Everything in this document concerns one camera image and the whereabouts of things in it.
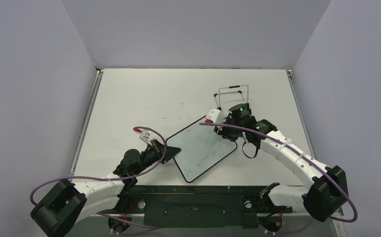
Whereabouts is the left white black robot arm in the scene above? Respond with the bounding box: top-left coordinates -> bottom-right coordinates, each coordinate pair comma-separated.
30,139 -> 181,237

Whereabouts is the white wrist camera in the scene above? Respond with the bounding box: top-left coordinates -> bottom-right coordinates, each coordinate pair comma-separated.
205,109 -> 224,123
139,129 -> 152,146

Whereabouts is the wire display stand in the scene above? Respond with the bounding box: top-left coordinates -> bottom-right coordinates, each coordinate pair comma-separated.
214,84 -> 252,115

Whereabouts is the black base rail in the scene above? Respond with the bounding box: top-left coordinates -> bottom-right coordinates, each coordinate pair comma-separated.
103,185 -> 293,229

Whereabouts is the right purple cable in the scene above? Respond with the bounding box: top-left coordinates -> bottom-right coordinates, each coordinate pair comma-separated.
199,122 -> 358,236

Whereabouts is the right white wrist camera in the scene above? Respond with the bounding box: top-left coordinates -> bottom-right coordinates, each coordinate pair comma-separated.
205,109 -> 224,123

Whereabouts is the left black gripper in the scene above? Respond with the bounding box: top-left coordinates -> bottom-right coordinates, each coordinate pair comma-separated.
133,139 -> 181,176

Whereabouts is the purple cable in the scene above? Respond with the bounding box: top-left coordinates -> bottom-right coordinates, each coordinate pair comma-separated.
199,122 -> 358,236
29,126 -> 168,236

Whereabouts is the black framed whiteboard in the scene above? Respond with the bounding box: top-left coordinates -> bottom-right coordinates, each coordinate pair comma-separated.
166,117 -> 237,183

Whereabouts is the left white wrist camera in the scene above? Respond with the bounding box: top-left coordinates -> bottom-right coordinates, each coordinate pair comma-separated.
139,129 -> 152,146

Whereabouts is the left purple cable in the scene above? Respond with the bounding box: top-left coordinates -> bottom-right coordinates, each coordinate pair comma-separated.
29,126 -> 168,236

